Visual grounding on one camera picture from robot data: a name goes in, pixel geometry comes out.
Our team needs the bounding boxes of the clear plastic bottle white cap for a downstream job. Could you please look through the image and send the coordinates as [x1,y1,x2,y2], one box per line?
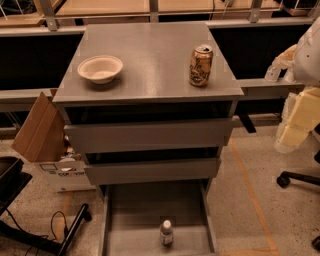
[160,220,174,246]

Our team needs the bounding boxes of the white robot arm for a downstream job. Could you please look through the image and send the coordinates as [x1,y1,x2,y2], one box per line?
[294,17,320,87]

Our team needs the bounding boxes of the grey drawer cabinet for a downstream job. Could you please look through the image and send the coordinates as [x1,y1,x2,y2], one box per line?
[52,21,245,256]

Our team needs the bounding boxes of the grey top drawer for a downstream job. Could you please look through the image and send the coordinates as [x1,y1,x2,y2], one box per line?
[64,118,233,153]

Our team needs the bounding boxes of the grey middle drawer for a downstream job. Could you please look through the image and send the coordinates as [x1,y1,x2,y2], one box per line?
[85,158,221,185]

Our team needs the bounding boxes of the grey open bottom drawer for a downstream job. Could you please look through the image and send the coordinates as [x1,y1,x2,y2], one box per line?
[98,180,219,256]

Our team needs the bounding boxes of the left clear pump bottle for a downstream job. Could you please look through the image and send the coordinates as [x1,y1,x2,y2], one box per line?
[264,59,282,82]

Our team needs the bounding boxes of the clear pump bottle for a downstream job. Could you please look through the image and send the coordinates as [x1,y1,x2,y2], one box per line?
[284,67,296,83]
[264,59,282,82]

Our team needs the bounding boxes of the right clear pump bottle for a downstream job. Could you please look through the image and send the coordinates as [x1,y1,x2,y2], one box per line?
[284,67,296,83]

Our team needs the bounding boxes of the gold soda can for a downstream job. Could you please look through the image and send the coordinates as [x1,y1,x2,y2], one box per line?
[189,44,213,87]

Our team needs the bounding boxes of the white paper bowl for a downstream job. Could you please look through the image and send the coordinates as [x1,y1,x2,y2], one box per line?
[77,55,123,84]

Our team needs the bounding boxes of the brown cardboard box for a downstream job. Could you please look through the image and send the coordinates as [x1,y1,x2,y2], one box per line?
[12,92,94,192]

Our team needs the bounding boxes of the black office chair base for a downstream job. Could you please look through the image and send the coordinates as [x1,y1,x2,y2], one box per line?
[276,171,320,252]

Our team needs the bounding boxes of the black bin at left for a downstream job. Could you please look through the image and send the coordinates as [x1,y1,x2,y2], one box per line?
[0,156,32,216]

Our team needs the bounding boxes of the black stand leg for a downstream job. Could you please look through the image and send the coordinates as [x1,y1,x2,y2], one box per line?
[0,203,92,256]

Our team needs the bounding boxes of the black cable on floor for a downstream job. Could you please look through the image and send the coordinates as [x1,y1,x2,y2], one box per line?
[4,209,70,256]

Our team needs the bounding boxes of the grey metal rail frame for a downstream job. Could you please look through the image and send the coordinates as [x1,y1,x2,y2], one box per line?
[0,0,320,114]

